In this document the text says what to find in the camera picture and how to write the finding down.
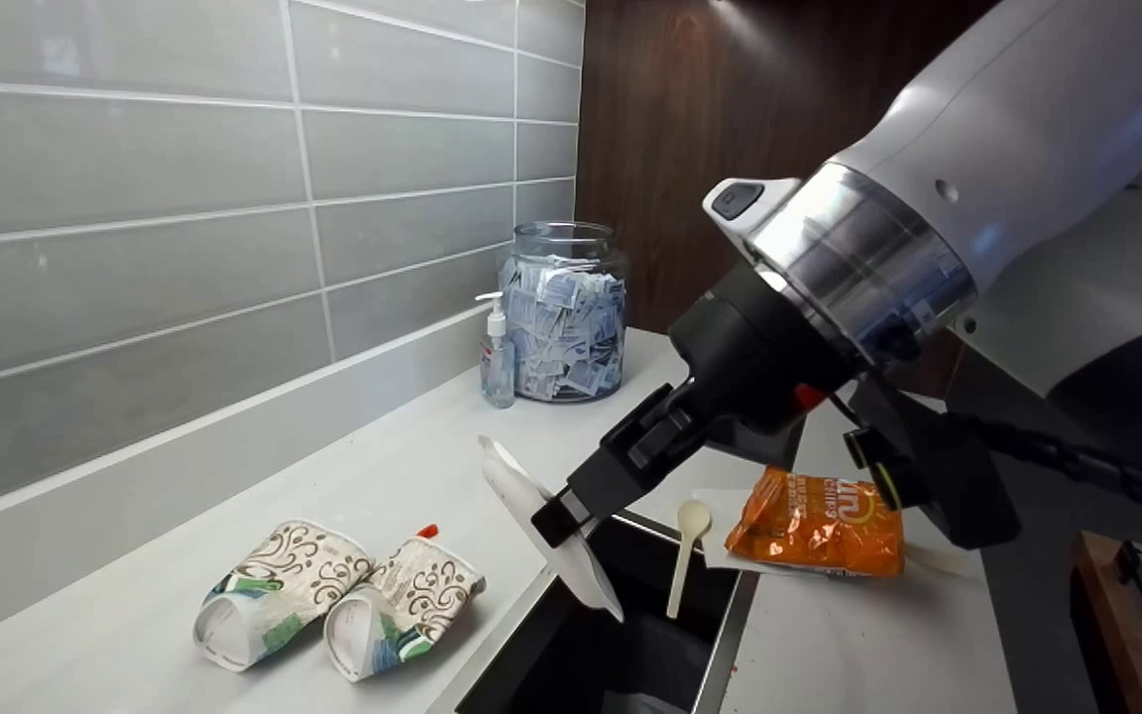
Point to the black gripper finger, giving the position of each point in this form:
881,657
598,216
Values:
637,442
631,487

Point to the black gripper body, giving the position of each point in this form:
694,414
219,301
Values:
764,361

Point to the round white plate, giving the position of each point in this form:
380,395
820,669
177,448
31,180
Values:
515,499

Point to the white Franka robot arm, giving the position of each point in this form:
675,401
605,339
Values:
991,134

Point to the white plastic spoon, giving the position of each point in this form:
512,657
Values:
692,528

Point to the glass jar with packets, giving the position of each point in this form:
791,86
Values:
564,332

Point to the clear sanitizer pump bottle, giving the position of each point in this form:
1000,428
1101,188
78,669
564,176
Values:
497,361

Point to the orange Sun Chips bag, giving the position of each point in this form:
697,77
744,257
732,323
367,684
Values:
814,526

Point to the black sink basin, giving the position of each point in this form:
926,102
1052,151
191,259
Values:
625,660

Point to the small red scrap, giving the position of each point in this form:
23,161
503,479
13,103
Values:
429,528

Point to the dark wood cabinet panel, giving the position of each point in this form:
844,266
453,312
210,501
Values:
675,134

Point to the right patterned snack bag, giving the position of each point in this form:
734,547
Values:
405,610

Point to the crushed patterned paper cup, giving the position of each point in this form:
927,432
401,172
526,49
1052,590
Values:
282,590

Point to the brown wooden board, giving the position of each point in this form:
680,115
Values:
1128,635

